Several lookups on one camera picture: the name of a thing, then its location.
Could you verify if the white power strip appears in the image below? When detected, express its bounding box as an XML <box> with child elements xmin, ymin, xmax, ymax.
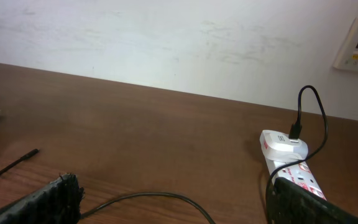
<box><xmin>265</xmin><ymin>156</ymin><xmax>326</xmax><ymax>200</ymax></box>

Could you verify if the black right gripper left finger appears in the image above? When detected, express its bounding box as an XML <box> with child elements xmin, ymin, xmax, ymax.
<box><xmin>0</xmin><ymin>174</ymin><xmax>84</xmax><ymax>224</ymax></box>

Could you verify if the white USB charger adapter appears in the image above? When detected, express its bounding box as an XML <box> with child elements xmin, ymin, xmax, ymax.
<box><xmin>260</xmin><ymin>130</ymin><xmax>308</xmax><ymax>162</ymax></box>

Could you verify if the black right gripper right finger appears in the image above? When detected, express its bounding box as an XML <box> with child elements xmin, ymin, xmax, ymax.
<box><xmin>266</xmin><ymin>177</ymin><xmax>358</xmax><ymax>224</ymax></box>

